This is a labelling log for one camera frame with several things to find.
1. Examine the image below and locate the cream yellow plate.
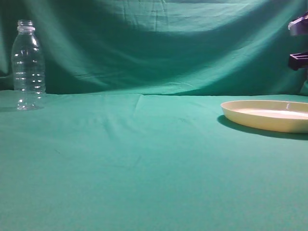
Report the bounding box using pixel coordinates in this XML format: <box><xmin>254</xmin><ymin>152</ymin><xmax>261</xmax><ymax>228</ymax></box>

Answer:
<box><xmin>220</xmin><ymin>100</ymin><xmax>308</xmax><ymax>133</ymax></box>

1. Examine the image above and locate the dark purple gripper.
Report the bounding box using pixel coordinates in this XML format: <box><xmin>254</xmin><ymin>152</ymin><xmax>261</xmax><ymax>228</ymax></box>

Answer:
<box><xmin>288</xmin><ymin>14</ymin><xmax>308</xmax><ymax>71</ymax></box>

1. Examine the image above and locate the green backdrop cloth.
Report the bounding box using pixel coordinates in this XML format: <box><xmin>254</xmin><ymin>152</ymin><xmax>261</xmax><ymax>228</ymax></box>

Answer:
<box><xmin>0</xmin><ymin>0</ymin><xmax>308</xmax><ymax>96</ymax></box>

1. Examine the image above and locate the green table cloth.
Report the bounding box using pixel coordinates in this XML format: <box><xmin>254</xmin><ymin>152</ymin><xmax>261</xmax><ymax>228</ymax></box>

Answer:
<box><xmin>0</xmin><ymin>90</ymin><xmax>308</xmax><ymax>231</ymax></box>

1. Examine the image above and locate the clear plastic bottle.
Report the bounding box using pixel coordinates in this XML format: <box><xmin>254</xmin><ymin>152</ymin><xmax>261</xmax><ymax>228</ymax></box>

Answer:
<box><xmin>11</xmin><ymin>20</ymin><xmax>46</xmax><ymax>111</ymax></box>

